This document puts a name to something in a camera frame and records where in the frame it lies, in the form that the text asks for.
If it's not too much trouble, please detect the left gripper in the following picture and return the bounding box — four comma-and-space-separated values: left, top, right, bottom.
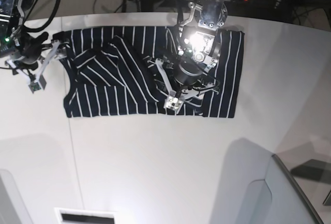
173, 62, 206, 92

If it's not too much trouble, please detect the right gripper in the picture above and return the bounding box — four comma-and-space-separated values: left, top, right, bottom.
15, 32, 52, 69

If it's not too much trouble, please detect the navy white striped t-shirt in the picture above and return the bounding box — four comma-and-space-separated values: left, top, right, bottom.
61, 26, 245, 118

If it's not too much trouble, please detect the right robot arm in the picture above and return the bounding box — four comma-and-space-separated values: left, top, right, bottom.
1, 0, 61, 70

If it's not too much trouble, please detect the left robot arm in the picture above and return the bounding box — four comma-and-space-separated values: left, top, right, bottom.
173, 0, 228, 94

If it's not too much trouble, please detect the grey monitor edge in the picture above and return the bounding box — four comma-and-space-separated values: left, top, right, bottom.
266, 155, 323, 223

